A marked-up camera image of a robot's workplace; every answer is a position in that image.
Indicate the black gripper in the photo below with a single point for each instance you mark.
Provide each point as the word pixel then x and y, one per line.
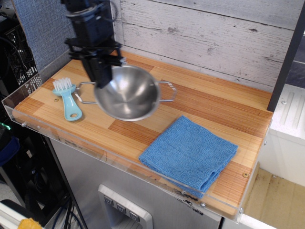
pixel 94 38

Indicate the stainless steel wok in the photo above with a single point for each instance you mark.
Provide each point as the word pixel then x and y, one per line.
pixel 133 94

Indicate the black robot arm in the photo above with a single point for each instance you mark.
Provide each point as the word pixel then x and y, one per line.
pixel 107 7

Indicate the light blue dish brush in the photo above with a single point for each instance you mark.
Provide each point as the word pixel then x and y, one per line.
pixel 64 88

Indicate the black plastic crate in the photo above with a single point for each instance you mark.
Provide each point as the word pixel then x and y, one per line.
pixel 19 56

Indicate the blue folded cloth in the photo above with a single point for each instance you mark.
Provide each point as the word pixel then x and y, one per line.
pixel 191 156

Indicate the stainless steel cabinet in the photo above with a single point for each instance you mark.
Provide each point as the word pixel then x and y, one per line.
pixel 85 173

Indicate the clear acrylic table guard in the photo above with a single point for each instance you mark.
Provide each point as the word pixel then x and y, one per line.
pixel 230 110

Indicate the white appliance on right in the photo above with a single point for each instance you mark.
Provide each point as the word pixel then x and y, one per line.
pixel 283 149

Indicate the dark grey right post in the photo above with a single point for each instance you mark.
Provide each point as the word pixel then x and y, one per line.
pixel 289 57

